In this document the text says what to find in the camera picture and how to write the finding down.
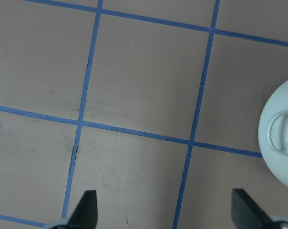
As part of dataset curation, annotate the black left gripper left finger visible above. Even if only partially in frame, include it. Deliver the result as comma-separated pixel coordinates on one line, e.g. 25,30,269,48
44,190,98,229

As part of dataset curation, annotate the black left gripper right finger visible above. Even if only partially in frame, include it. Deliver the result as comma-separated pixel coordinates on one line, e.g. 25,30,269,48
231,188,288,229

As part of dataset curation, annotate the pale green cooking pot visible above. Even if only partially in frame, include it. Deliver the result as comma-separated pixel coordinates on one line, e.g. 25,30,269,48
258,80,288,187

